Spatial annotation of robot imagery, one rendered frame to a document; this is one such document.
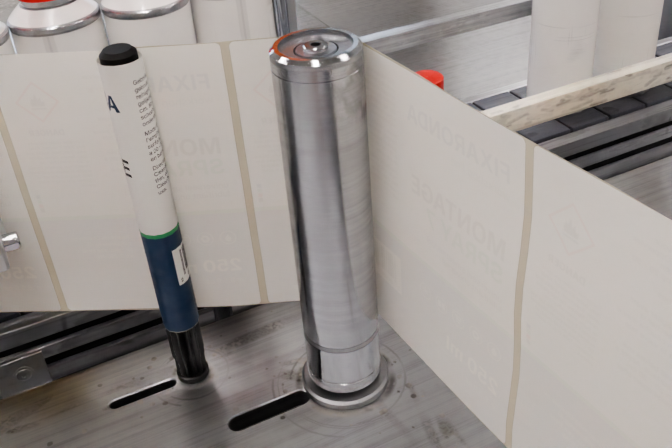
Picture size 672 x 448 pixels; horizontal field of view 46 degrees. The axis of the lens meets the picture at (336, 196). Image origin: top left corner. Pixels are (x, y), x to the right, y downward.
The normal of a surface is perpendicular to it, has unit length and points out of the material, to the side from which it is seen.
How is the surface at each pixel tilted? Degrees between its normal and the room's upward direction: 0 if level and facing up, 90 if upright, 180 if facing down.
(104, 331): 90
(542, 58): 90
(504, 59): 0
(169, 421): 0
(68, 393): 0
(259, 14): 90
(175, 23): 90
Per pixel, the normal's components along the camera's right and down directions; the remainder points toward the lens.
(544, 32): -0.71, 0.43
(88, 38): 0.86, 0.22
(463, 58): -0.07, -0.84
